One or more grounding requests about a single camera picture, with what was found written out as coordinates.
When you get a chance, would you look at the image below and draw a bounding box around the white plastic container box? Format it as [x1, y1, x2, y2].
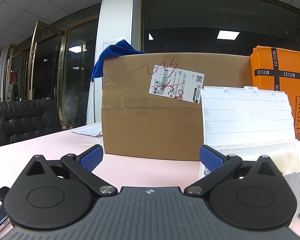
[201, 86, 300, 213]

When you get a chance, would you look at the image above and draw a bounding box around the white paper sheet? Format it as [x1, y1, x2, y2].
[71, 124, 102, 137]

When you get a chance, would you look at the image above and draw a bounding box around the black leather sofa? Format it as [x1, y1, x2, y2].
[0, 99, 62, 146]

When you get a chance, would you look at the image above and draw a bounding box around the brown cardboard box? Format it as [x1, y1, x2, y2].
[102, 53, 252, 161]

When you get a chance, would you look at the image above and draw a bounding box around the orange MIUZI box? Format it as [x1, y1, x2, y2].
[249, 46, 300, 140]

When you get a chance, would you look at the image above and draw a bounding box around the blue cloth on box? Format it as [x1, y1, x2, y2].
[91, 40, 146, 80]

